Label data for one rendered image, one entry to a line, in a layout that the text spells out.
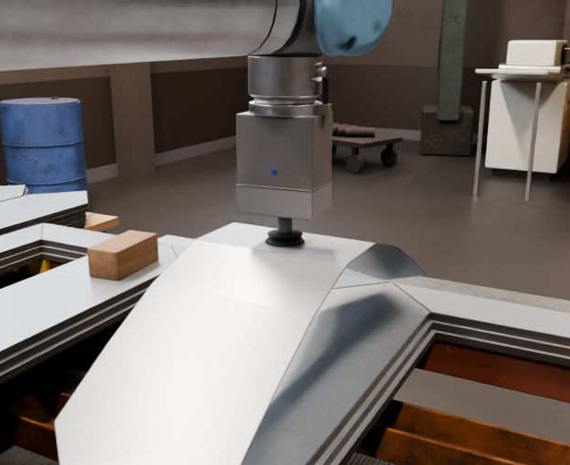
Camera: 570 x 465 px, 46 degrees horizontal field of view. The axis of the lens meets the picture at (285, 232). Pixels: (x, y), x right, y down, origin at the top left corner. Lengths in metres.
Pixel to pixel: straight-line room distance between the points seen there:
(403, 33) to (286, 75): 7.95
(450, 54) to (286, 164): 6.67
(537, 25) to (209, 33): 7.86
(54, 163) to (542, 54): 4.04
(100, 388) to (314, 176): 0.29
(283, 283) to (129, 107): 5.58
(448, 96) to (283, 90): 6.68
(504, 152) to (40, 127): 3.95
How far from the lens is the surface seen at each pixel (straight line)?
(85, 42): 0.38
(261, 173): 0.69
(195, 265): 0.70
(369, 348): 0.88
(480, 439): 1.00
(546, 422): 2.48
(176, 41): 0.42
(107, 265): 1.13
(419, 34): 8.54
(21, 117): 4.81
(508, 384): 1.01
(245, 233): 0.76
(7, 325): 1.01
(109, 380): 0.63
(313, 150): 0.66
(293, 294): 0.63
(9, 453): 1.29
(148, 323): 0.65
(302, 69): 0.67
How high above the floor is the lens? 1.23
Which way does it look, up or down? 16 degrees down
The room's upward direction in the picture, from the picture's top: straight up
